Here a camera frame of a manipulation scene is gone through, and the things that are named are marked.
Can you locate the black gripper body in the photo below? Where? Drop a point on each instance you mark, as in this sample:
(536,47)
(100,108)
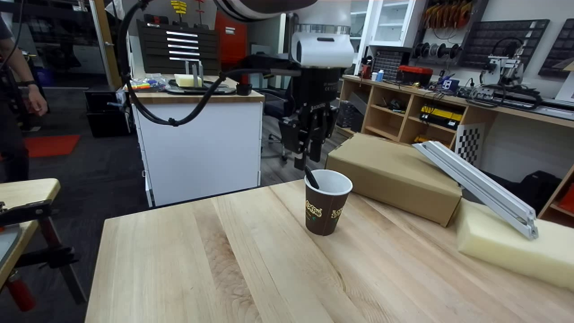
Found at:
(316,90)

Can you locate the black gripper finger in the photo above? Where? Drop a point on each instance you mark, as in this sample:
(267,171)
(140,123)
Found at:
(323,135)
(303,146)

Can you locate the black marker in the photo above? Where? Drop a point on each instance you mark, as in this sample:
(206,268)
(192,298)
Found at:
(312,178)

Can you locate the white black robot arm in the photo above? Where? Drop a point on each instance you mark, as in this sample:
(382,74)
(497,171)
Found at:
(323,49)

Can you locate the brown paper cup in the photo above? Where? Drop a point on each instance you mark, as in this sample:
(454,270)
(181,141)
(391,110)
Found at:
(323,209)

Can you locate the bystander bare hand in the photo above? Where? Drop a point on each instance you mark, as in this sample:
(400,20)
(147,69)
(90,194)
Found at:
(36,99)

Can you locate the brown cardboard box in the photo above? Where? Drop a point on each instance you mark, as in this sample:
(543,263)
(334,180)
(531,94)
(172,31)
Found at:
(395,180)

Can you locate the wooden shelf workbench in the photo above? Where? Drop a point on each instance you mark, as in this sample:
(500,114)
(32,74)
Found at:
(418,117)

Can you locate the red black toolbox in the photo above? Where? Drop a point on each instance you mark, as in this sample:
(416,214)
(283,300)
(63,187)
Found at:
(413,74)

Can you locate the red tall cabinet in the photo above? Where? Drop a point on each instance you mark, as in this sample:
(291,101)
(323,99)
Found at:
(231,36)

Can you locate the white glass door cabinet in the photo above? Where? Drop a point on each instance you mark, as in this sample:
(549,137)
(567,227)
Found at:
(391,22)

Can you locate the white cabinet with wood top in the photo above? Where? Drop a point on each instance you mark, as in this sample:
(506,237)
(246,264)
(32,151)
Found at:
(197,150)

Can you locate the black round mat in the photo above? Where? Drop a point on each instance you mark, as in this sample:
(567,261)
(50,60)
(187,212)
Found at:
(197,90)

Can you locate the yellow black tool case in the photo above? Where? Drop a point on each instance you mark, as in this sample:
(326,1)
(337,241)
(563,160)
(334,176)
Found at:
(441,117)

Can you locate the yellow sponge block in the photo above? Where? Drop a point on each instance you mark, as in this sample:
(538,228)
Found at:
(185,81)

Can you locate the black white checkerboard panel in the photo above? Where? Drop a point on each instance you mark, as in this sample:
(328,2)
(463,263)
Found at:
(470,144)

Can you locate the silver aluminium extrusion bar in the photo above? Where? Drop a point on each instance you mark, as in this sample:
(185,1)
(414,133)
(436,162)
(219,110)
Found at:
(477,180)

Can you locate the black tool chest with drawers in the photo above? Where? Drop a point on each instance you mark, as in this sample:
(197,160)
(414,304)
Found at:
(152,51)

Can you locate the large black pegboard panel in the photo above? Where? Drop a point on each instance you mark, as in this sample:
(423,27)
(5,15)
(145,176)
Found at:
(502,44)

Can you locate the black benchtop machine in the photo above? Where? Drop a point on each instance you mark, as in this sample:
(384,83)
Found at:
(508,78)

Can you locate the black floor bin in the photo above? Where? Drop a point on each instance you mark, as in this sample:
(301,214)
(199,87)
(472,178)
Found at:
(106,114)

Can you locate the black bag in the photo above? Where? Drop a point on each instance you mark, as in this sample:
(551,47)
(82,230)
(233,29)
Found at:
(538,191)

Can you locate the cream foam block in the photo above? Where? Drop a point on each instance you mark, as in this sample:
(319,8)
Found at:
(520,252)

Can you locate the small black pegboard panel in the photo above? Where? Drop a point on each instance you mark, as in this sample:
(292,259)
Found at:
(560,51)

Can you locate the red floor mat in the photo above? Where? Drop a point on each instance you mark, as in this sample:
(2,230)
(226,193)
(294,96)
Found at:
(52,146)

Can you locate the black clamp stand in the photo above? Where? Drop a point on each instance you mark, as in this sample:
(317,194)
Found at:
(54,252)

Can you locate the light wooden side table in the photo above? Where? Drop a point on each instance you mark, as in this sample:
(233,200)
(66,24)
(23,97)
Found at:
(23,194)

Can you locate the person in dark clothes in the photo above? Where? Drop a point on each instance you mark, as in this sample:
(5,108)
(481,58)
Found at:
(11,132)

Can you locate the wooden post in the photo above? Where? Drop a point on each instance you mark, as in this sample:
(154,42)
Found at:
(106,42)

